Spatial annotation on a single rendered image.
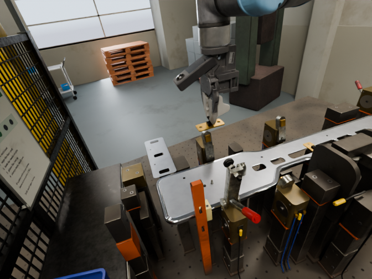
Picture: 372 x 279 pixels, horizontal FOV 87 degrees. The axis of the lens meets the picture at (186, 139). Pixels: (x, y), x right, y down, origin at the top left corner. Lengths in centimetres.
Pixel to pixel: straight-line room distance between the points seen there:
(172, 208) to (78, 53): 634
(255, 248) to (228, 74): 72
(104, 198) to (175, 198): 25
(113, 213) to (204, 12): 48
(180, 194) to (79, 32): 628
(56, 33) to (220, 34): 640
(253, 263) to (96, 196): 65
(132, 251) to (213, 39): 55
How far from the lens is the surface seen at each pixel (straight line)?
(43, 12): 679
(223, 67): 54
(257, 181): 78
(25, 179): 73
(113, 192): 79
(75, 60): 682
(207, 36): 50
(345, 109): 128
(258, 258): 96
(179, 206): 71
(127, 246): 56
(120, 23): 681
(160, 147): 98
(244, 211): 53
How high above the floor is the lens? 156
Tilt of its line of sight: 34 degrees down
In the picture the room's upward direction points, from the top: 9 degrees counter-clockwise
